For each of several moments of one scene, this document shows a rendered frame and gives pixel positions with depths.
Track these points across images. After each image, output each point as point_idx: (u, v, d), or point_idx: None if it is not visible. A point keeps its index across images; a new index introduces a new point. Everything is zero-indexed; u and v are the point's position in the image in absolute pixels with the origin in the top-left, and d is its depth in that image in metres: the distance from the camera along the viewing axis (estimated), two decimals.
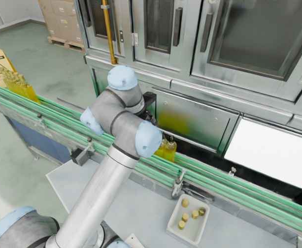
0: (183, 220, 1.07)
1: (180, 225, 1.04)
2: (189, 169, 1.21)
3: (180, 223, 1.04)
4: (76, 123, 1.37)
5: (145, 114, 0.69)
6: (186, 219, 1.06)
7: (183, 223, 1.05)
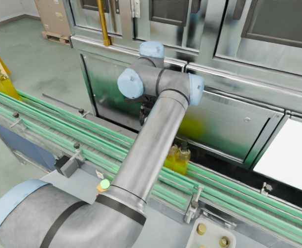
0: None
1: None
2: (206, 183, 0.94)
3: None
4: (61, 124, 1.10)
5: None
6: None
7: None
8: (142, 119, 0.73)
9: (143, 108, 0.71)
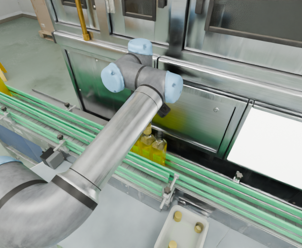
0: (150, 129, 0.82)
1: (171, 247, 0.80)
2: (184, 173, 0.98)
3: (171, 244, 0.81)
4: (47, 117, 1.14)
5: None
6: (151, 124, 0.82)
7: (174, 244, 0.81)
8: None
9: None
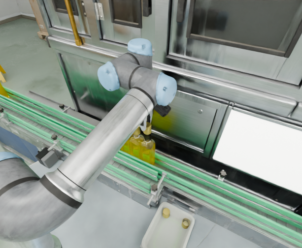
0: (139, 130, 0.87)
1: (149, 126, 0.81)
2: (173, 171, 1.02)
3: (147, 126, 0.81)
4: (43, 118, 1.18)
5: None
6: None
7: (147, 123, 0.82)
8: None
9: None
